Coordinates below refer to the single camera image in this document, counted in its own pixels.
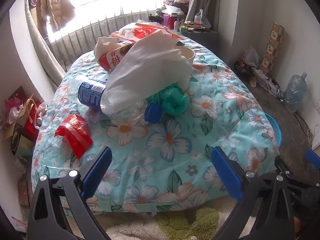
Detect blue plastic basket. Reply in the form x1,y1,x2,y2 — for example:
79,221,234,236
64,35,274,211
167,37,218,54
262,112,283,153

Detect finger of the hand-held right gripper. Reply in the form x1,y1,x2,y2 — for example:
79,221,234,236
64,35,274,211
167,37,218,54
305,149,320,169
274,156,295,178

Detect floral turquoise blanket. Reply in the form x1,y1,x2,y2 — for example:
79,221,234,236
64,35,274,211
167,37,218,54
31,22,280,214

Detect tan paper gift bag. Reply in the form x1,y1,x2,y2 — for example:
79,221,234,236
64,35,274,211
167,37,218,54
14,99,42,140

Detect red foil packet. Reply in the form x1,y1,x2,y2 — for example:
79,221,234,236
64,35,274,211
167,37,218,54
54,114,93,159

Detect blue label plastic bottle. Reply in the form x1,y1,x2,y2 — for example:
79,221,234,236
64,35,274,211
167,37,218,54
78,79,163,124

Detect cardboard clutter pile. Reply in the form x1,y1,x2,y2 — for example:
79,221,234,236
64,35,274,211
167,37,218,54
234,60,272,88

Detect white cloth bag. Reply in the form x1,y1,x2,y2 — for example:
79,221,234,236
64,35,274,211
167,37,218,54
100,29,193,115

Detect tan puffer jacket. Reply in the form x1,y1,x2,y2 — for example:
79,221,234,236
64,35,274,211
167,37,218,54
36,0,76,33

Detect pile of clothes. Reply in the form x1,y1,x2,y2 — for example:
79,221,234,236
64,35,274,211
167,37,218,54
156,0,192,15

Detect grey cabinet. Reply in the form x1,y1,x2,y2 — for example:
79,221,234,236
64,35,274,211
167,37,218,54
180,29,221,48

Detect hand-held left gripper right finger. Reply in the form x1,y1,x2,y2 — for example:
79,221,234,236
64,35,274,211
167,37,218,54
211,146,294,240

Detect pile of small boxes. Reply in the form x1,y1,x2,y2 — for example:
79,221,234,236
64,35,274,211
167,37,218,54
179,21,210,33

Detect tall patterned cardboard box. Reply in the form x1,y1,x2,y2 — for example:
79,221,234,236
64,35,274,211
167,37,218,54
260,22,285,74

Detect clear water jug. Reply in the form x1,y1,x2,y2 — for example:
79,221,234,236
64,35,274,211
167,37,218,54
284,72,308,113

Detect black cables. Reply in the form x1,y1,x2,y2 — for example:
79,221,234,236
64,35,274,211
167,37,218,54
269,79,287,102

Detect green plastic bag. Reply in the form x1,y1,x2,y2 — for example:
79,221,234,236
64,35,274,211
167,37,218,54
146,83,190,117

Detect red white snack bag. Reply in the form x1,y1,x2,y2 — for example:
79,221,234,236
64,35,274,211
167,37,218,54
94,36,135,74

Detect metal railing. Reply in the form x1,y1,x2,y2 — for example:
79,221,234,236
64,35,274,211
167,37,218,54
45,0,175,68

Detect red and white plastic bag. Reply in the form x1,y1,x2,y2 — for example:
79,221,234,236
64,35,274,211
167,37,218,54
111,20,185,43

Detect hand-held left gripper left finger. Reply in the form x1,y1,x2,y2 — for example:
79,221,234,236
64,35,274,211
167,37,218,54
27,146,113,240

